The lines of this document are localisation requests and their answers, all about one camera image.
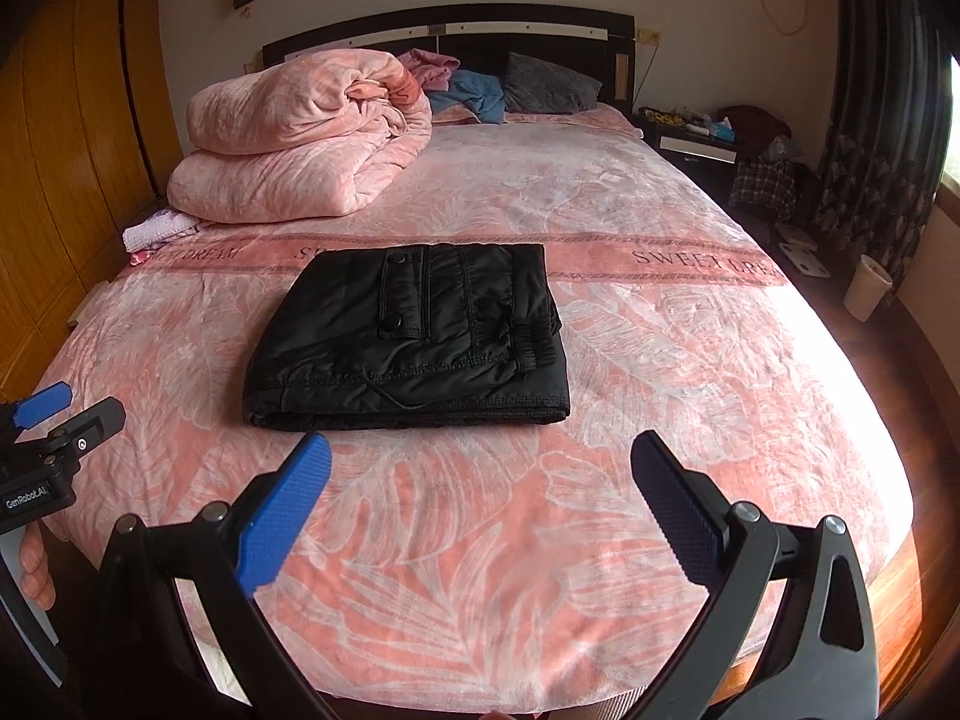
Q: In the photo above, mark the grey pillow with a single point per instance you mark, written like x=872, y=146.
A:
x=535, y=86

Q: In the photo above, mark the white pink folded towel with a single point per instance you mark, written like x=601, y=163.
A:
x=142, y=240

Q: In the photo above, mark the white floor scale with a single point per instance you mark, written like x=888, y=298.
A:
x=804, y=260

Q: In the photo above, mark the folded pink quilt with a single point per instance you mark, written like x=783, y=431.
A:
x=320, y=136

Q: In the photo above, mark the person's left hand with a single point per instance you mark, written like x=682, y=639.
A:
x=36, y=582

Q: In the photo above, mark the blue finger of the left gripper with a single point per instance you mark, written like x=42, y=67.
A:
x=89, y=429
x=41, y=398

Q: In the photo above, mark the plaid cloth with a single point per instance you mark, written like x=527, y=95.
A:
x=766, y=185

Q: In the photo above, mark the dark bedside table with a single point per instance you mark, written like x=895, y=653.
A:
x=709, y=162

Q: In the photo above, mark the black padded pants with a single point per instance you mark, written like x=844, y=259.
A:
x=421, y=335

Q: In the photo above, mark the dark wooden headboard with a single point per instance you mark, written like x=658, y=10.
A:
x=599, y=44

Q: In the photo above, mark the blue garment on bed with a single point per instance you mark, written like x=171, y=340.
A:
x=480, y=93

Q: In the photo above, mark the white trash bin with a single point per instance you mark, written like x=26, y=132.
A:
x=870, y=284

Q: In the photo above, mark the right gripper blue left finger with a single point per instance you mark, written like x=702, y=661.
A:
x=149, y=665

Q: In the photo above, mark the dark patterned curtain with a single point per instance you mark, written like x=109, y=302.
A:
x=888, y=134

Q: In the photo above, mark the pink leaf-print bed blanket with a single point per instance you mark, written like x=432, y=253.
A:
x=500, y=566

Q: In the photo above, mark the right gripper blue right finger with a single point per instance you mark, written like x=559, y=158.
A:
x=819, y=658

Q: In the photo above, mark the dark red garment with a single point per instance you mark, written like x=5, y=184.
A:
x=754, y=124

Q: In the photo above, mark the orange wooden wardrobe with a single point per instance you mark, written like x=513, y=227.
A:
x=88, y=143

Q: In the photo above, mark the pink garment near headboard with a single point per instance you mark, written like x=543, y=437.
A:
x=433, y=72

